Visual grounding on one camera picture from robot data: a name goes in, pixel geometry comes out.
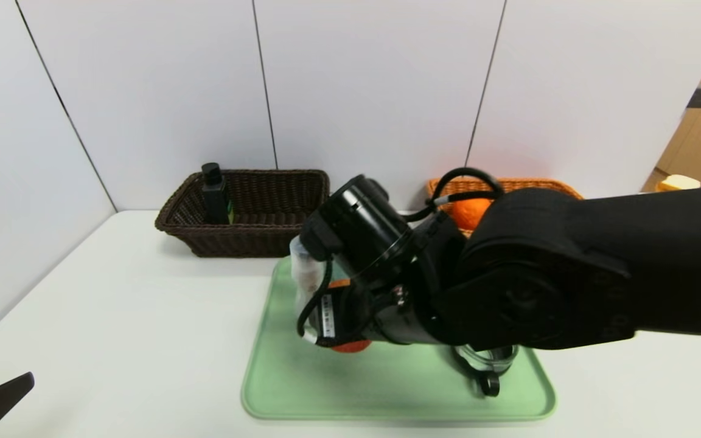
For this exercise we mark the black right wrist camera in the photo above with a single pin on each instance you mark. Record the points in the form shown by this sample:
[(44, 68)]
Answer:
[(356, 225)]

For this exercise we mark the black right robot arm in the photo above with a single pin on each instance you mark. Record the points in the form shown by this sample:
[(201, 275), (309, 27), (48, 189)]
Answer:
[(569, 274)]

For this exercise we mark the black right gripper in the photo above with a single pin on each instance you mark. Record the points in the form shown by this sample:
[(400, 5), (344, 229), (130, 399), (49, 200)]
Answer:
[(328, 317)]

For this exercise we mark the bread slice on side table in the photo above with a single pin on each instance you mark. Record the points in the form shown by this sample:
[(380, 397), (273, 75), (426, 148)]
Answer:
[(679, 182)]

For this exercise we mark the orange wicker basket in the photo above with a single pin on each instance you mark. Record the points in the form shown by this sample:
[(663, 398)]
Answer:
[(442, 188)]

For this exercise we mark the light green plastic tray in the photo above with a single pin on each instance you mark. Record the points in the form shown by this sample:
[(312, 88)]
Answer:
[(387, 389)]

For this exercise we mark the black rectangular bottle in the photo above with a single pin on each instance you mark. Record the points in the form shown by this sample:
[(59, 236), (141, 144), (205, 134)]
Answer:
[(215, 201)]

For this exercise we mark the orange fruit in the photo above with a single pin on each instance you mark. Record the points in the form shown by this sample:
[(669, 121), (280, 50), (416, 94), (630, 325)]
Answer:
[(469, 213)]

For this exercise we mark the dark grey cabinet plate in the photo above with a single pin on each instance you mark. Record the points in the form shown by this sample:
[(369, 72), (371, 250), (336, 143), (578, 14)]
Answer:
[(698, 97)]

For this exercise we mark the red apple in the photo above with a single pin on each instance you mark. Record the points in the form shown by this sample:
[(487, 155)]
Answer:
[(350, 347)]

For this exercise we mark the clear white spray bottle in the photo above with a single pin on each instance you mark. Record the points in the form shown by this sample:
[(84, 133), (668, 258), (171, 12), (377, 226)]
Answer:
[(305, 286)]

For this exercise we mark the dark brown wicker basket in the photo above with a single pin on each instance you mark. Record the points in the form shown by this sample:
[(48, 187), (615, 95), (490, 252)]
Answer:
[(265, 243)]

